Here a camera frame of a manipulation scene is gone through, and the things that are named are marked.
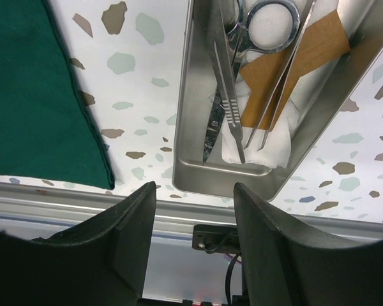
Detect silver tweezers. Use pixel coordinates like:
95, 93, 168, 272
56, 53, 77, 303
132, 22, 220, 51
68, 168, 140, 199
245, 0, 317, 151

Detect rectangular metal tray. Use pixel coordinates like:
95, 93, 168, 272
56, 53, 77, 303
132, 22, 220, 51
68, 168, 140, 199
172, 1, 383, 200

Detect silver scalpel handle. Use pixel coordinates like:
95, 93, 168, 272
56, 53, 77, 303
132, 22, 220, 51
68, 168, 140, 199
213, 38, 246, 164

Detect aluminium rail frame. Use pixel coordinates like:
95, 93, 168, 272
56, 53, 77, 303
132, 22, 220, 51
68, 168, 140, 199
0, 182, 383, 242

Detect white gauze pad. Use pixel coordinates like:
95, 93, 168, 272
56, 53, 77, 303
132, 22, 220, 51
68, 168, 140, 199
210, 0, 313, 169

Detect tan adhesive bandage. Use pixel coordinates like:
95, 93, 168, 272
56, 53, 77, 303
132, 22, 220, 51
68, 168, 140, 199
240, 51, 301, 133
239, 8, 352, 96

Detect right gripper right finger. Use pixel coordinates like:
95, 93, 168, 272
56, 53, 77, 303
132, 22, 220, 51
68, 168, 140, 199
234, 183, 383, 305

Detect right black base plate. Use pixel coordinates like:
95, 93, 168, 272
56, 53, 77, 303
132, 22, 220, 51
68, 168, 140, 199
191, 224, 241, 254

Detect dark green surgical cloth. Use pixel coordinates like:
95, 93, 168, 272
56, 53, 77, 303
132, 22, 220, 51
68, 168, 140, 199
0, 1, 115, 189

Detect silver surgical scissors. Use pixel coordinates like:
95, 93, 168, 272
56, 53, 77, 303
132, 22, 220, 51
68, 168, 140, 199
195, 1, 292, 162

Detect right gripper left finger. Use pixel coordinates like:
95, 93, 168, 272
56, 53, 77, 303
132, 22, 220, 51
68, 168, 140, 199
0, 182, 156, 305

